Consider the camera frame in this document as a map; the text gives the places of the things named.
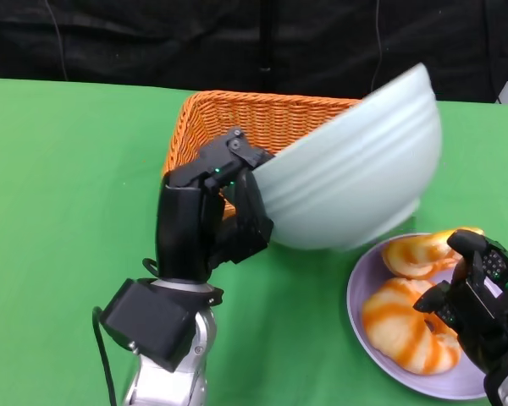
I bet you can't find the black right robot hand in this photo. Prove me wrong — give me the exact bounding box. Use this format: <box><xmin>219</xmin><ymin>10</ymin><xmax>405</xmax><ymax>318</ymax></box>
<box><xmin>412</xmin><ymin>228</ymin><xmax>508</xmax><ymax>373</ymax></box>

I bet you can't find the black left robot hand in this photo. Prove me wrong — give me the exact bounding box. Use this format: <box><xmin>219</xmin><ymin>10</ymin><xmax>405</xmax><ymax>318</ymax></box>
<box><xmin>155</xmin><ymin>126</ymin><xmax>276</xmax><ymax>283</ymax></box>

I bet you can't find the round pumpkin-shaped bread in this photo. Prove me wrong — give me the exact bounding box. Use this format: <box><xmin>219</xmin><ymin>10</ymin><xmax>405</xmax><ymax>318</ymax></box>
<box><xmin>362</xmin><ymin>277</ymin><xmax>462</xmax><ymax>376</ymax></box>

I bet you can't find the elongated ribbed bread loaf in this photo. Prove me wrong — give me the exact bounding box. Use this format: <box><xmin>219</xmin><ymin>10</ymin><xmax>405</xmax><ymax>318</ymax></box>
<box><xmin>382</xmin><ymin>226</ymin><xmax>486</xmax><ymax>278</ymax></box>

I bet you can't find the grey-green bowl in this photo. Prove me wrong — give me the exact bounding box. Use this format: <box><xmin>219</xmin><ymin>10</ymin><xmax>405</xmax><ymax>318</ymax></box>
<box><xmin>253</xmin><ymin>62</ymin><xmax>444</xmax><ymax>254</ymax></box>

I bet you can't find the lavender plate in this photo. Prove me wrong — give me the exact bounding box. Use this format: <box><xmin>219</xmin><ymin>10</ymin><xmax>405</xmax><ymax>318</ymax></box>
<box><xmin>345</xmin><ymin>232</ymin><xmax>508</xmax><ymax>401</ymax></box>

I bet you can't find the orange wicker basket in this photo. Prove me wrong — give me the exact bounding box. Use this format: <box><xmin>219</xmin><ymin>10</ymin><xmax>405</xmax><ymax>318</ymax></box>
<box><xmin>163</xmin><ymin>90</ymin><xmax>363</xmax><ymax>223</ymax></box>

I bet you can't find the green tablecloth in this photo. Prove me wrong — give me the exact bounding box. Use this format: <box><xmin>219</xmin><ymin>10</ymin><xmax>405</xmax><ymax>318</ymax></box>
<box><xmin>0</xmin><ymin>77</ymin><xmax>508</xmax><ymax>406</ymax></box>

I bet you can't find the black backdrop cloth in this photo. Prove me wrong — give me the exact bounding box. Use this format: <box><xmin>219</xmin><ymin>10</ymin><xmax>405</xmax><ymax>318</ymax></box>
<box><xmin>0</xmin><ymin>0</ymin><xmax>508</xmax><ymax>105</ymax></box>

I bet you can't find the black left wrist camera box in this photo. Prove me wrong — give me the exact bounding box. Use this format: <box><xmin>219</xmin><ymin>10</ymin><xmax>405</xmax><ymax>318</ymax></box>
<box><xmin>99</xmin><ymin>278</ymin><xmax>196</xmax><ymax>373</ymax></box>

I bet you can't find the thin black background cable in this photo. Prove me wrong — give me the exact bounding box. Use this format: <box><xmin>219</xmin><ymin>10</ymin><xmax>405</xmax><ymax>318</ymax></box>
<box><xmin>368</xmin><ymin>0</ymin><xmax>384</xmax><ymax>92</ymax></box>
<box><xmin>44</xmin><ymin>0</ymin><xmax>69</xmax><ymax>81</ymax></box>

